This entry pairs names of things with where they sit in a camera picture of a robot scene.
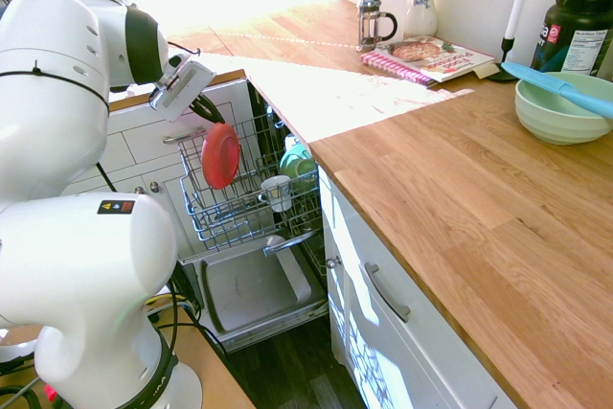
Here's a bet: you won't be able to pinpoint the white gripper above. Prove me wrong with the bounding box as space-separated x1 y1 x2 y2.
148 60 227 125

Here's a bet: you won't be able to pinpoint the orange round plate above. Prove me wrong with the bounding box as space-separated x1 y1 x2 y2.
200 122 241 191

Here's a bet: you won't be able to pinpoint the stainless dishwasher door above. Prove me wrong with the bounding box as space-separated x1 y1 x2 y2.
178 231 331 353

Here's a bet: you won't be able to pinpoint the white panelled cabinet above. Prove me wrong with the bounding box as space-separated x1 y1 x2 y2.
60 77 263 260

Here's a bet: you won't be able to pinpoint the green cup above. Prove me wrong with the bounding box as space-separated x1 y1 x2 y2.
279 142 319 191

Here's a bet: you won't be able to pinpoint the white mug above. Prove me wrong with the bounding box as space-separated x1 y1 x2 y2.
257 174 294 214

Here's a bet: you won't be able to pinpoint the glass french press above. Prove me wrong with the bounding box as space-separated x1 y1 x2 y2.
357 0 399 53

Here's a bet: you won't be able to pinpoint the recipe cookbook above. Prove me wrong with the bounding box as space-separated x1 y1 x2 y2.
359 34 498 88

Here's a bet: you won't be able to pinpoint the white vase blue flowers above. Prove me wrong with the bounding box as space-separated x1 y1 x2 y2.
404 0 439 38

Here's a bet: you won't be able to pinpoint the white base cabinet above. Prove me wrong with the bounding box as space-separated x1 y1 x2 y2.
317 167 519 409

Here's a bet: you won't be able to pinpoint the black candle holder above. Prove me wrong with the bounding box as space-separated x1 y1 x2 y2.
488 35 519 83

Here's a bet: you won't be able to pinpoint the mint green bowl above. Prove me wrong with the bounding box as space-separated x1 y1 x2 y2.
514 71 613 146

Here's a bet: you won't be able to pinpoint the blue plastic knife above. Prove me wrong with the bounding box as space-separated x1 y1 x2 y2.
500 61 613 121

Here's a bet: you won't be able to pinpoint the black protein powder jar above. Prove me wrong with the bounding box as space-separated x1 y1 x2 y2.
530 0 613 83

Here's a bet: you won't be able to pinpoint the wire dishwasher rack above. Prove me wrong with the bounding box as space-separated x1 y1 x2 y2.
177 115 321 253
301 229 329 281

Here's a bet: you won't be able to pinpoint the metal rack slide rail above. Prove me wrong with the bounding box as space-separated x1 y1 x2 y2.
262 230 318 258

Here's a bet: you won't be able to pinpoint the wire lower dishwasher rack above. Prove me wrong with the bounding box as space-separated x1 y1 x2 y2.
301 229 329 281

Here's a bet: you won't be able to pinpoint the black cable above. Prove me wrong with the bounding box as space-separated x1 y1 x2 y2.
155 274 229 360

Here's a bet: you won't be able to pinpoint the silver drawer bar handle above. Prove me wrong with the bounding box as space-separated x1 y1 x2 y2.
363 262 412 324

